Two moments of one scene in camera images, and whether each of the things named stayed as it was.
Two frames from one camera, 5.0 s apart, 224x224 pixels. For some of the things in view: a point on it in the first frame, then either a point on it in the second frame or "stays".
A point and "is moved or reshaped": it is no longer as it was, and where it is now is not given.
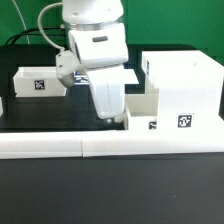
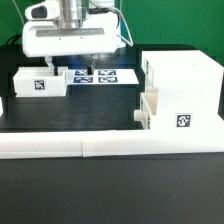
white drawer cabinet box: [189, 84] stays
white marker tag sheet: [106, 76] stays
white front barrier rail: [70, 144] stays
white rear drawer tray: [38, 81] stays
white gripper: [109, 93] -> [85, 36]
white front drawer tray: [142, 109] is moved or reshaped
